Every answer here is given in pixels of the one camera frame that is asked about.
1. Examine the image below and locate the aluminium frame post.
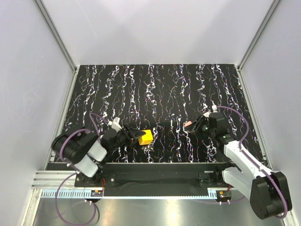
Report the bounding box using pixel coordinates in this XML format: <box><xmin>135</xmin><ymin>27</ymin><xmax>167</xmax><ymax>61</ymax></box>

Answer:
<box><xmin>237</xmin><ymin>0</ymin><xmax>282</xmax><ymax>72</ymax></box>
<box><xmin>33</xmin><ymin>0</ymin><xmax>77</xmax><ymax>73</ymax></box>

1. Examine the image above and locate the yellow socket block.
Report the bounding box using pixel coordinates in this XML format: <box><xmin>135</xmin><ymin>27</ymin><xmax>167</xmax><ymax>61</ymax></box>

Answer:
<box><xmin>138</xmin><ymin>129</ymin><xmax>153</xmax><ymax>145</ymax></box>

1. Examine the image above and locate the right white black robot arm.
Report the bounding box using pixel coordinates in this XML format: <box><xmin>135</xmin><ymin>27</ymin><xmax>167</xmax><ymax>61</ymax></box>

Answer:
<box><xmin>184</xmin><ymin>110</ymin><xmax>293</xmax><ymax>219</ymax></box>

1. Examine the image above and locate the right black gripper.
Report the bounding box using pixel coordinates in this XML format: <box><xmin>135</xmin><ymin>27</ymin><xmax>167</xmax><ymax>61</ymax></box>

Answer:
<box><xmin>184</xmin><ymin>114</ymin><xmax>215</xmax><ymax>139</ymax></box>

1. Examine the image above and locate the right aluminium frame post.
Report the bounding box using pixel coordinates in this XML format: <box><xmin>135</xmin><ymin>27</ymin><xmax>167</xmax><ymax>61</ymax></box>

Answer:
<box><xmin>237</xmin><ymin>0</ymin><xmax>282</xmax><ymax>72</ymax></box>

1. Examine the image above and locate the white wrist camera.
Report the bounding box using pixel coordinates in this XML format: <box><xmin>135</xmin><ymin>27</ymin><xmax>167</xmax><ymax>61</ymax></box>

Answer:
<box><xmin>108</xmin><ymin>117</ymin><xmax>122</xmax><ymax>132</ymax></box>
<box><xmin>203</xmin><ymin>105</ymin><xmax>218</xmax><ymax>118</ymax></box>

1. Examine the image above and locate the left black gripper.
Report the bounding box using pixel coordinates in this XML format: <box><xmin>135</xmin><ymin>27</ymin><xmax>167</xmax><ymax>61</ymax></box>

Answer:
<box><xmin>110</xmin><ymin>123</ymin><xmax>145</xmax><ymax>152</ymax></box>

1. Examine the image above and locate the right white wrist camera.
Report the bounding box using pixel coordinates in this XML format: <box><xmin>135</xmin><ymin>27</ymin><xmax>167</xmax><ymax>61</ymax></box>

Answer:
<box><xmin>203</xmin><ymin>105</ymin><xmax>218</xmax><ymax>118</ymax></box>

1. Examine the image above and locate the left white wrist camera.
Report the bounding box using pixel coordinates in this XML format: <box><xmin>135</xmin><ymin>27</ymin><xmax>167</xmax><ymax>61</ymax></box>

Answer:
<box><xmin>108</xmin><ymin>117</ymin><xmax>122</xmax><ymax>132</ymax></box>

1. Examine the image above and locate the left aluminium frame post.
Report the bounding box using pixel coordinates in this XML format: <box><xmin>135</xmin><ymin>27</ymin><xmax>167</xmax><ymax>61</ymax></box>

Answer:
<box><xmin>33</xmin><ymin>0</ymin><xmax>77</xmax><ymax>73</ymax></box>

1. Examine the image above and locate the pink plug adapter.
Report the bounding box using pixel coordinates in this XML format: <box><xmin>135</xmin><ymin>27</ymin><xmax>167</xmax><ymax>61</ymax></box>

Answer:
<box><xmin>184</xmin><ymin>121</ymin><xmax>192</xmax><ymax>127</ymax></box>

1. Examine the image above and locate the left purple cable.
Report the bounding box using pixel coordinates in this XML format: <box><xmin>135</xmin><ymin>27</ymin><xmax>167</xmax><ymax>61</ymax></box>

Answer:
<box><xmin>54</xmin><ymin>112</ymin><xmax>111</xmax><ymax>224</ymax></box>

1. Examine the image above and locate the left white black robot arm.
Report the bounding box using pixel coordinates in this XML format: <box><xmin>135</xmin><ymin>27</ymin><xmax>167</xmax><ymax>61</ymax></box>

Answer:
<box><xmin>51</xmin><ymin>122</ymin><xmax>146</xmax><ymax>186</ymax></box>

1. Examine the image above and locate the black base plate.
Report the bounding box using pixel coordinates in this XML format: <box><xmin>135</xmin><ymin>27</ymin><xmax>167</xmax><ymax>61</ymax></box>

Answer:
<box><xmin>46</xmin><ymin>161</ymin><xmax>269</xmax><ymax>197</ymax></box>

